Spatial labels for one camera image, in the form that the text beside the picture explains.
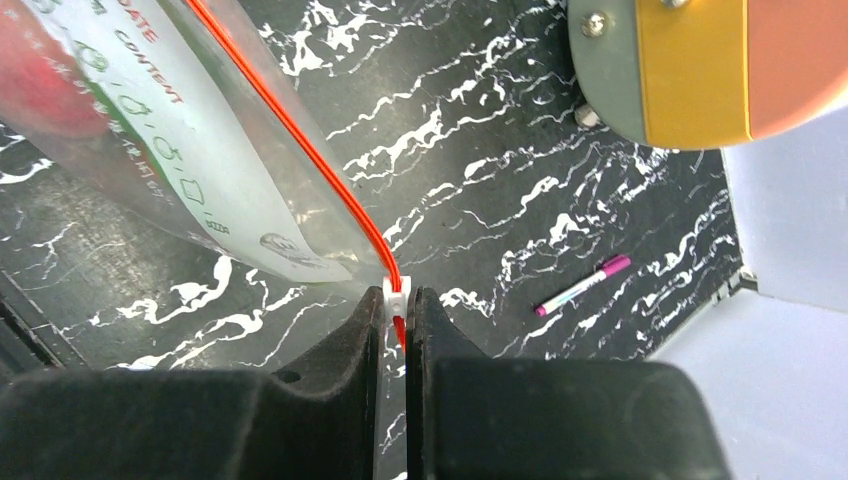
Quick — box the clear zip top bag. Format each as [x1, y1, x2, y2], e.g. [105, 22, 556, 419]
[1, 1, 410, 331]

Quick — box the black base bar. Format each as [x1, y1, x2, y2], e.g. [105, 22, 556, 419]
[1, 272, 87, 385]

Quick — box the aluminium frame rail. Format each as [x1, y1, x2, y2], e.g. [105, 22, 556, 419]
[709, 266, 759, 305]

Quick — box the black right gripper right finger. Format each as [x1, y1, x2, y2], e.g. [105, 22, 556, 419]
[406, 288, 732, 479]

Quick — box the round drawer cabinet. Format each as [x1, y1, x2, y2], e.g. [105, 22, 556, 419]
[566, 0, 847, 150]

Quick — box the long green chili pepper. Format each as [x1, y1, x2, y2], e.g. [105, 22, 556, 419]
[83, 79, 167, 182]

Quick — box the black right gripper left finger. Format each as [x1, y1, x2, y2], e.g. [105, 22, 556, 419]
[1, 287, 384, 479]

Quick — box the peach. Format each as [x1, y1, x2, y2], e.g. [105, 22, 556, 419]
[1, 1, 107, 138]

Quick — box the pink white marker pen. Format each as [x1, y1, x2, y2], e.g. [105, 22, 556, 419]
[534, 255, 631, 317]

